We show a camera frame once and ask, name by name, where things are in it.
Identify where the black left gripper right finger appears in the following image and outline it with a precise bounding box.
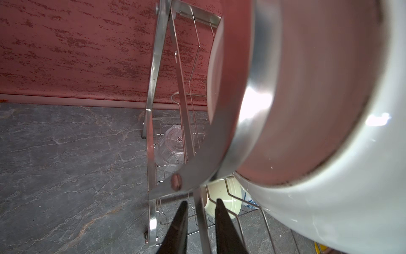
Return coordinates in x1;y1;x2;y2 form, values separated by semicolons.
215;199;248;254

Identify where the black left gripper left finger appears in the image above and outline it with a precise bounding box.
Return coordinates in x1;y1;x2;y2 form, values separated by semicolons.
156;201;188;254

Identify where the steel two-tier dish rack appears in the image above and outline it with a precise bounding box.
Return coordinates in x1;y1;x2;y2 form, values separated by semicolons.
141;0;321;254

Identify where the blue white porcelain bowl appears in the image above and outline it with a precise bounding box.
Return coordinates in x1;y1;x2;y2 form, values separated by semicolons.
242;190;259;210

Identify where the pale green bowl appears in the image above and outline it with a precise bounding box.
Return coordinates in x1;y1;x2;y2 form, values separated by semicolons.
201;176;243;219

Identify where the yellow pen cup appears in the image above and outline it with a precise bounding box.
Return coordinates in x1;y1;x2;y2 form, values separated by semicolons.
314;242;329;254

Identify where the clear glass cup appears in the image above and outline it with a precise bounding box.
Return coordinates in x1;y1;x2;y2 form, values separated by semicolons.
154;124;188;173

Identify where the white patterned plate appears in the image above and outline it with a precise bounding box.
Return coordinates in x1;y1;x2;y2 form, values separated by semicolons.
196;1;406;254

